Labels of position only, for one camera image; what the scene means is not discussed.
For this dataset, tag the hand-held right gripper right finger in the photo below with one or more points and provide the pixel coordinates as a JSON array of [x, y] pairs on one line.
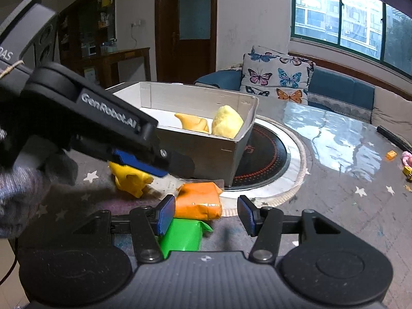
[[246, 215]]

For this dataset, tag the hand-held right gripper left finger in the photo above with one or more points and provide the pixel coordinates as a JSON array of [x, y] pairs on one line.
[[165, 215]]

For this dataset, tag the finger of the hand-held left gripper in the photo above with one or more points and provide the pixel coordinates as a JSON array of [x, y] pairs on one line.
[[138, 164], [183, 165]]

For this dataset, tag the white cardboard box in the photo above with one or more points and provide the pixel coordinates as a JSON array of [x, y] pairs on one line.
[[209, 157]]

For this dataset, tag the orange packet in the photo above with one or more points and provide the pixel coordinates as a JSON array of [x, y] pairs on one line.
[[199, 204]]

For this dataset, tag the person's left hand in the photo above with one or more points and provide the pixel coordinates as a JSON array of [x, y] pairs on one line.
[[61, 169]]

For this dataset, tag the green packet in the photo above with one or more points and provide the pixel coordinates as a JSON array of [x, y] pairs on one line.
[[182, 238]]

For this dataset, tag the orange-yellow plush toy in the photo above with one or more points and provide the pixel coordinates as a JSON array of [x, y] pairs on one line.
[[191, 121]]

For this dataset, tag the pale yellow plush toy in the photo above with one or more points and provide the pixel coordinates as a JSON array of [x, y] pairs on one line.
[[227, 124]]

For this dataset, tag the black round cooktop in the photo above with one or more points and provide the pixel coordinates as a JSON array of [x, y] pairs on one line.
[[264, 157]]

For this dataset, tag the round induction cooktop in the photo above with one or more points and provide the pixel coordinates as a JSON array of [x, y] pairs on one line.
[[296, 180]]

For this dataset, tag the grey star print tablecloth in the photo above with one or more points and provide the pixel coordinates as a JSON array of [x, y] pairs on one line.
[[322, 206]]

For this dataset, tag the blue sofa seat cushion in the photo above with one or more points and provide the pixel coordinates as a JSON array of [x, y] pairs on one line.
[[219, 79]]

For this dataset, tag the dark wooden display cabinet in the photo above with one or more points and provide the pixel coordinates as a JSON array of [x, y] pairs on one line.
[[87, 29]]

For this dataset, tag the wooden side table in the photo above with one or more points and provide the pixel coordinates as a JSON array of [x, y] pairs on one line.
[[125, 61]]

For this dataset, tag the butterfly print pillow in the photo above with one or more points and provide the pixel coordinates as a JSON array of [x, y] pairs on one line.
[[276, 74]]

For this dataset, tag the dark wooden door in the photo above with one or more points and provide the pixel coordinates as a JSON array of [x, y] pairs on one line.
[[186, 22]]

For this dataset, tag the blue sofa backrest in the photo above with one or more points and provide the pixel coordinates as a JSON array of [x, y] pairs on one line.
[[341, 90]]

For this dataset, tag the small orange toy block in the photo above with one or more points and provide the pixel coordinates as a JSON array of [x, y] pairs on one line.
[[391, 155]]

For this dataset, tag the black tube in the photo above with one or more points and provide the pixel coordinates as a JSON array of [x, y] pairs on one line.
[[394, 138]]

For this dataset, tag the small yellow toy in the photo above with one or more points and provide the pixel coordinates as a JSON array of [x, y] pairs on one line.
[[408, 172]]

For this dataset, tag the small pink toy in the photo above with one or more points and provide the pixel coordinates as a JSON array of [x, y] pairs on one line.
[[407, 158]]

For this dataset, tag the beige sofa cushion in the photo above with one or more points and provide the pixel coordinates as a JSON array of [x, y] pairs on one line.
[[392, 109]]

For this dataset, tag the green framed window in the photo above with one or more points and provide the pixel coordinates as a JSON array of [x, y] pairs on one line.
[[350, 16]]

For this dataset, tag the white wall socket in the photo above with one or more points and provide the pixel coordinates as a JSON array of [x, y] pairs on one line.
[[136, 24]]

